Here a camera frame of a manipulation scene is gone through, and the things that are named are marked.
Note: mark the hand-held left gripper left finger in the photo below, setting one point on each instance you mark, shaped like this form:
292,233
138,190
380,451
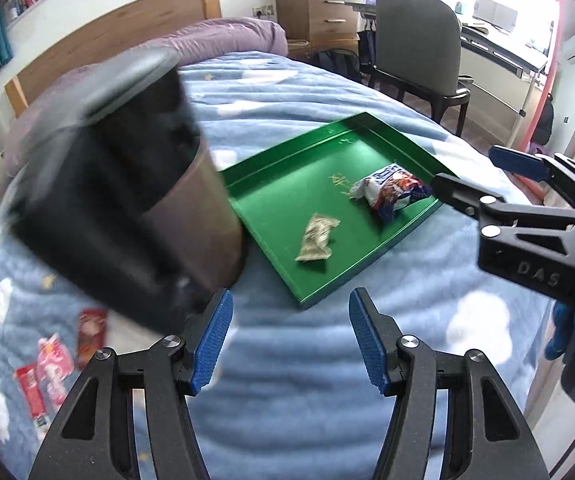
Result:
212,340

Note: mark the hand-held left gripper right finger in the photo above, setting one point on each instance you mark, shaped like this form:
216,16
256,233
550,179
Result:
367,340

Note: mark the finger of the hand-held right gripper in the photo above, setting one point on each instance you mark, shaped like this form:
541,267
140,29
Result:
512,162
527,250

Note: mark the gold snack wrapper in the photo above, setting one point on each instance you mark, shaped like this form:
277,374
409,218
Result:
317,237

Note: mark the brown snack packet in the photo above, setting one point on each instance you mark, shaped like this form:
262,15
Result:
91,335

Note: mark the white blue red snack packet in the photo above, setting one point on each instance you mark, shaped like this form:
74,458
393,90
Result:
392,192

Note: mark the green metal tray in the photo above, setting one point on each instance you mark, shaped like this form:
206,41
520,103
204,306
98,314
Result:
287,200

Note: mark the pink snack wrapper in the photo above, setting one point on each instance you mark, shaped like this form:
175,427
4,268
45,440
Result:
55,370

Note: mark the steel trash bin black lid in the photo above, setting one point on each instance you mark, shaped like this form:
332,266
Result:
117,185

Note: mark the long red snack packet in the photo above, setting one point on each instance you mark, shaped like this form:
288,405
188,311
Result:
30,395

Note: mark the blue cloud print blanket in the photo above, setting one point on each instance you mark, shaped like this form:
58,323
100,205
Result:
467,310

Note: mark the white desk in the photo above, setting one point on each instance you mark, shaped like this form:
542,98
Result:
497,55

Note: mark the red framed mirror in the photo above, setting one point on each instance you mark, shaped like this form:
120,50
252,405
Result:
550,60

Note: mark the grey box device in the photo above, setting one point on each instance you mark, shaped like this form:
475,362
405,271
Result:
495,12

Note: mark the grey chair black legs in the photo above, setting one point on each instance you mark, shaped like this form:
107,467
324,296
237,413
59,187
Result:
412,35

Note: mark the black backpack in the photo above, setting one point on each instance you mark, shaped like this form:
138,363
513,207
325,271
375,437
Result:
337,62

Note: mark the wooden drawer cabinet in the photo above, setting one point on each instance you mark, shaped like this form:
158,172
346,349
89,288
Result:
317,10

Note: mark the purple pillow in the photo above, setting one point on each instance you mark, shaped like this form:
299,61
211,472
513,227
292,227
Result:
227,35

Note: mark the wooden headboard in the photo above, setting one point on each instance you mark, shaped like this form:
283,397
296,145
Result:
117,25

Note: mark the wall socket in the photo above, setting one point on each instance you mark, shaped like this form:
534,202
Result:
262,10

